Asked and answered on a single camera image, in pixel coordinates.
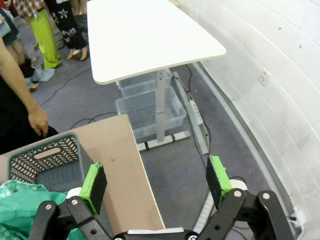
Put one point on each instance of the grey white table leg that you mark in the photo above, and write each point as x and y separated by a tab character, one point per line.
160	105

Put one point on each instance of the lime green trousers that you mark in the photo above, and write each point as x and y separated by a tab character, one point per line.
46	42

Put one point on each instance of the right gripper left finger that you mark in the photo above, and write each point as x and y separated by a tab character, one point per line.
96	185

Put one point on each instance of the beige mannequin feet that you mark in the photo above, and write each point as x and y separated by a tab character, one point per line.
83	54

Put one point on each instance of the large clear plastic bin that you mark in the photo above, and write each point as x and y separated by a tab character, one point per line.
135	110

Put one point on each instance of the grey wall base channel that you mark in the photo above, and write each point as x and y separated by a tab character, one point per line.
255	150

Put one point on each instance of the white wall socket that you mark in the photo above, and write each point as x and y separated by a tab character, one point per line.
264	78

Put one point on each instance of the white power strip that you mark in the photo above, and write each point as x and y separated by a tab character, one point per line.
196	112

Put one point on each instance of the person's black clothing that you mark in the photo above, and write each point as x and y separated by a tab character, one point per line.
12	125

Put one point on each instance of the white low wall outlet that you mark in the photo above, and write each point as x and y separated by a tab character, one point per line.
297	216

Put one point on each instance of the black printed trousers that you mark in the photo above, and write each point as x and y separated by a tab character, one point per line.
70	27

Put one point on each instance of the green patterned garment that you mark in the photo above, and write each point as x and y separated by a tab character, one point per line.
22	202

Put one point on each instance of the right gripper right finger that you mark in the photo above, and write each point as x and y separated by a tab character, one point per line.
217	180

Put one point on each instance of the person's left hand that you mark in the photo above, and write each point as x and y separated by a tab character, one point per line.
38	121

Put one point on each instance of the blue denim garment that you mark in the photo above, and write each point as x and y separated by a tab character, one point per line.
7	25

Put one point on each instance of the red plaid shirt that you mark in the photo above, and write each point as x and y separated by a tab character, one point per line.
27	7

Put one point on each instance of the white table top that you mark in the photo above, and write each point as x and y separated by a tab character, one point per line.
140	37

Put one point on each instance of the person's left forearm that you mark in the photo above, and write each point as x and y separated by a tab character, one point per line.
25	92

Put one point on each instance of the light blue cloth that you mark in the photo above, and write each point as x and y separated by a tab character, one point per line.
47	74

